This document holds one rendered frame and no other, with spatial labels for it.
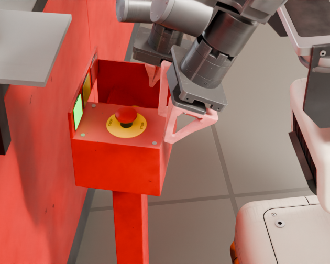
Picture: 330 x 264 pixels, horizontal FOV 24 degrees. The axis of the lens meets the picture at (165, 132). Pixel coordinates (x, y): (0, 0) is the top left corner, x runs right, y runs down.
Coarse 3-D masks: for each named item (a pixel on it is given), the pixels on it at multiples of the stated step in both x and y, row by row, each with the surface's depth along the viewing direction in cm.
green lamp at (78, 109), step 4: (80, 96) 134; (80, 100) 135; (76, 104) 132; (80, 104) 135; (76, 108) 133; (80, 108) 135; (76, 112) 133; (80, 112) 136; (76, 116) 133; (80, 116) 136; (76, 120) 134; (76, 124) 134
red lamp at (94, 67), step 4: (96, 56) 144; (96, 60) 144; (92, 64) 141; (96, 64) 144; (92, 68) 141; (96, 68) 145; (92, 72) 142; (96, 72) 145; (92, 76) 142; (96, 76) 145; (92, 80) 142; (92, 84) 143
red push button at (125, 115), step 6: (120, 108) 135; (126, 108) 135; (132, 108) 135; (120, 114) 134; (126, 114) 134; (132, 114) 134; (120, 120) 134; (126, 120) 133; (132, 120) 134; (126, 126) 135
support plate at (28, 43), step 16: (0, 16) 123; (16, 16) 123; (32, 16) 123; (48, 16) 123; (64, 16) 123; (0, 32) 119; (16, 32) 119; (32, 32) 119; (48, 32) 119; (64, 32) 120; (0, 48) 116; (16, 48) 116; (32, 48) 116; (48, 48) 116; (0, 64) 113; (16, 64) 113; (32, 64) 113; (48, 64) 113; (0, 80) 111; (16, 80) 110; (32, 80) 110
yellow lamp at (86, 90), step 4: (88, 76) 139; (88, 80) 139; (84, 84) 137; (88, 84) 139; (84, 88) 137; (88, 88) 140; (84, 92) 137; (88, 92) 140; (84, 96) 137; (88, 96) 140; (84, 100) 138; (84, 104) 138
